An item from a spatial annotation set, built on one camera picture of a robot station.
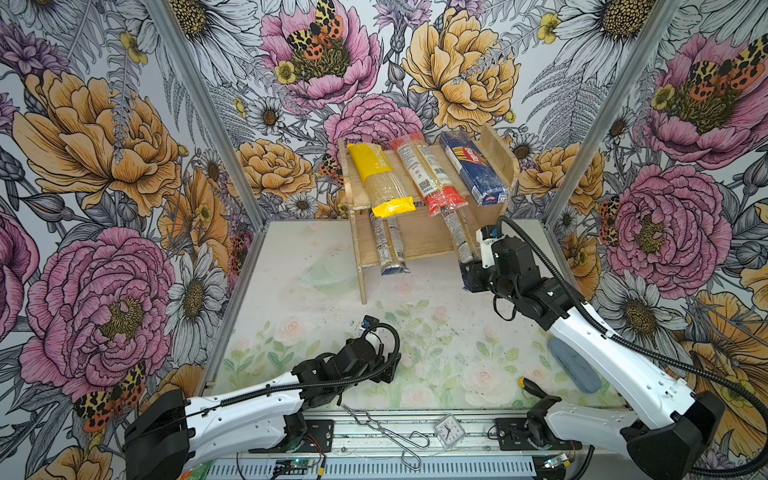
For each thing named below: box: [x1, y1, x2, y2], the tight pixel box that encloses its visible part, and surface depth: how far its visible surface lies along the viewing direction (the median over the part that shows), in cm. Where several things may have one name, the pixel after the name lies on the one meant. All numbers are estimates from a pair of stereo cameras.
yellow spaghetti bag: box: [347, 142, 416, 218], surface depth 68 cm
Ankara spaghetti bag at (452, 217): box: [442, 207, 474, 263], surface depth 79 cm
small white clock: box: [433, 413, 466, 451], surface depth 75 cm
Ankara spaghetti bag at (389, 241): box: [369, 211, 411, 276], surface depth 83 cm
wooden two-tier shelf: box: [338, 124, 520, 305], surface depth 73 cm
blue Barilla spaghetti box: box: [439, 130, 509, 206], surface depth 70 cm
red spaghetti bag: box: [392, 133, 468, 216], surface depth 70 cm
